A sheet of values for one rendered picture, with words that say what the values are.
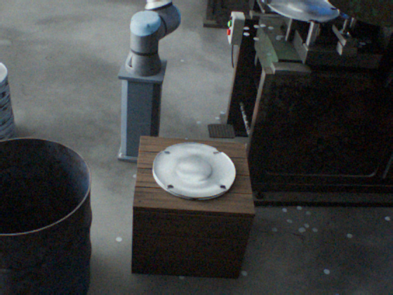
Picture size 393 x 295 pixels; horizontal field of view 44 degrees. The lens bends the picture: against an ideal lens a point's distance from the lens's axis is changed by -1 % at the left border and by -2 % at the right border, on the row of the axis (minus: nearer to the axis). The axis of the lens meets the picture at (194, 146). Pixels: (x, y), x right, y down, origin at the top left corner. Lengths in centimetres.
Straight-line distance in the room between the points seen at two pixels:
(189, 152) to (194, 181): 16
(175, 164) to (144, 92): 45
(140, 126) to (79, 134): 40
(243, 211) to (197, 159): 28
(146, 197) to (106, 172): 64
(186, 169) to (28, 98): 128
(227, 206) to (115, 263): 51
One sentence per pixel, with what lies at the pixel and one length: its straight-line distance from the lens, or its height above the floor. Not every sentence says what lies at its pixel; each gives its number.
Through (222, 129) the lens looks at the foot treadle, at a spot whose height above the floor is 16.
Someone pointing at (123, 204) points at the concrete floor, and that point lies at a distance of 210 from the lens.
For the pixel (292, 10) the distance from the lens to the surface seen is 199.
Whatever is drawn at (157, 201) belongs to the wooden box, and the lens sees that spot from 162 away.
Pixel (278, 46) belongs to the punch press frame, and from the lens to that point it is 200.
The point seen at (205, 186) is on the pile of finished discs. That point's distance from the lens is 168.
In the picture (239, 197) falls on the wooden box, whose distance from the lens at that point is 168.
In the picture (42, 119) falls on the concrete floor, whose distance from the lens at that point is 259.
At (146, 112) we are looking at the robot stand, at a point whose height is 28.
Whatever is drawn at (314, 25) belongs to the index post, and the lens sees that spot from 188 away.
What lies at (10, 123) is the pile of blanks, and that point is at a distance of 239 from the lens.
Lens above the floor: 149
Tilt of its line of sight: 38 degrees down
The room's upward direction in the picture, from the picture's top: 7 degrees clockwise
